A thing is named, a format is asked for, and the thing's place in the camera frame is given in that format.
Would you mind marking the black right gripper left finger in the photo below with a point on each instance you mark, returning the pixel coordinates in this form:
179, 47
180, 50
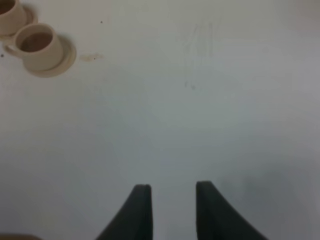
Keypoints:
134, 221

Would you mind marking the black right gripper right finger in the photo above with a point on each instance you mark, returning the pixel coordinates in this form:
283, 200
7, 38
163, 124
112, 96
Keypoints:
216, 219

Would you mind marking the beige saucer near teapot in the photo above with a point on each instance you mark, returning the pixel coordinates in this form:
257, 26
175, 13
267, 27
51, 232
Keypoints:
31, 19

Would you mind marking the beige teacup near teapot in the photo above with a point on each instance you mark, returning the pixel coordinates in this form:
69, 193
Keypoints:
12, 17

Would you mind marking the beige saucer far right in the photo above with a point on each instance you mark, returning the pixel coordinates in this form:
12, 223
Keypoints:
68, 60

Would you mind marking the beige teacup far right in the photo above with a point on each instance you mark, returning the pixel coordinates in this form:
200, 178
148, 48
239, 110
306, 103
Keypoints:
38, 46

